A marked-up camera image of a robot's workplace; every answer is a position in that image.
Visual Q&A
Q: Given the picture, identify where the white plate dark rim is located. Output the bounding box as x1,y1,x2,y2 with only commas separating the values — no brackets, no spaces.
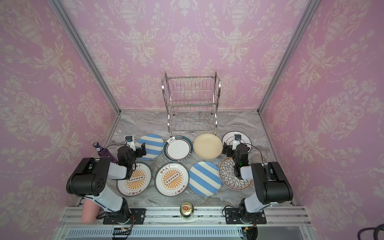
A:
222,131,252,152

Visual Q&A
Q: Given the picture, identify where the plain cream plate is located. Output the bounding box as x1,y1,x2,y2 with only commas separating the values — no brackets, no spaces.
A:
193,134,223,160

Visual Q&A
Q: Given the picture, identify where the green red rimmed white plate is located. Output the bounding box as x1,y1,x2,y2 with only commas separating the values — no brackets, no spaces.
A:
163,136,194,163

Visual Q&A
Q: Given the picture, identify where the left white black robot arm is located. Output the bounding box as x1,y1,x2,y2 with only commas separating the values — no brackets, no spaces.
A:
66,143,147,225

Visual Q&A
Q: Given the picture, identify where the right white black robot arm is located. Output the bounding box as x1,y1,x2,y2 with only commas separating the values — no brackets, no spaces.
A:
223,143,294,224

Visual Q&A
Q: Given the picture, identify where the blue striped plate rear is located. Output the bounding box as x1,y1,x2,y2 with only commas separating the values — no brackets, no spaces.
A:
135,134,164,161

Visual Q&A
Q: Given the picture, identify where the blue striped plate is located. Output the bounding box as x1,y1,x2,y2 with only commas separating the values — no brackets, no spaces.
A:
189,162,223,197
135,134,164,161

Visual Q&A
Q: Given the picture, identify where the floral pattern plate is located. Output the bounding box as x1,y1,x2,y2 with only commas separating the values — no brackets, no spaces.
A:
219,158,253,191

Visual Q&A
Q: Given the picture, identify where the orange sunburst plate left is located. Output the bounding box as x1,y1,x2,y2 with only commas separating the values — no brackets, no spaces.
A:
117,163,152,197

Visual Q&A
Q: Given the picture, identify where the orange sunburst plate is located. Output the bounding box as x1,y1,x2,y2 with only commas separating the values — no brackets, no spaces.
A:
155,163,190,197
117,163,152,197

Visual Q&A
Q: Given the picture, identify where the tape roll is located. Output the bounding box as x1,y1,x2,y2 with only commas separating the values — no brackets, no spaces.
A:
251,153,268,164

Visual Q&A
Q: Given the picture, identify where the purple bottle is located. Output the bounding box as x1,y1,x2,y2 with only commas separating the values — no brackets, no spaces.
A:
93,142,118,164

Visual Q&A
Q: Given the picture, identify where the blue striped plate front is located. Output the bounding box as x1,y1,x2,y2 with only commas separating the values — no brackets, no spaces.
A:
189,162,223,197

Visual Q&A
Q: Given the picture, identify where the orange sunburst plate right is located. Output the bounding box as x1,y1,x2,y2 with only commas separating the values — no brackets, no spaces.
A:
155,163,190,197

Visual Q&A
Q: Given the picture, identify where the green gold can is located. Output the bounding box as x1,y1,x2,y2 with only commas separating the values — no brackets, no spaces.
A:
180,202,194,220

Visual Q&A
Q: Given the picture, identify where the pink cup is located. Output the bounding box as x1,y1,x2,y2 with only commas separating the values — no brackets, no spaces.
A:
81,199,100,224

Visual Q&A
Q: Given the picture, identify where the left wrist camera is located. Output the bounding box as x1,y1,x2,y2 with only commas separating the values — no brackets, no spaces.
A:
125,136,136,151

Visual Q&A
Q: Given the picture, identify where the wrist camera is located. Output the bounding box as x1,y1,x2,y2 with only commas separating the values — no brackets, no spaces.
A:
125,136,136,151
232,134,242,151

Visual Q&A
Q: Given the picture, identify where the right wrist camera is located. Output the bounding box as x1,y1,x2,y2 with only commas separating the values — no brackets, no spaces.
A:
232,134,242,151

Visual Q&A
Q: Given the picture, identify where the silver wire dish rack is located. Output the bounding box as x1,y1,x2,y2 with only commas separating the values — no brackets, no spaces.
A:
162,72,222,137

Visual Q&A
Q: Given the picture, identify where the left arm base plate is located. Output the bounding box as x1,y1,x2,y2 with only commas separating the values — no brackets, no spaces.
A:
103,208,146,225

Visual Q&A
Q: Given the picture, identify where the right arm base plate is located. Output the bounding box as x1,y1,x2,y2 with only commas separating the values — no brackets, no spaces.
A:
222,206,267,225

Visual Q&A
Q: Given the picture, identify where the aluminium rail frame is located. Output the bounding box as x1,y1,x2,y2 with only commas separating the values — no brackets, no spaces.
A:
54,206,317,240

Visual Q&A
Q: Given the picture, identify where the black cable bottom right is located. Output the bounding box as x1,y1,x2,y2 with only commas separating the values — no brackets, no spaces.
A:
356,223,384,240

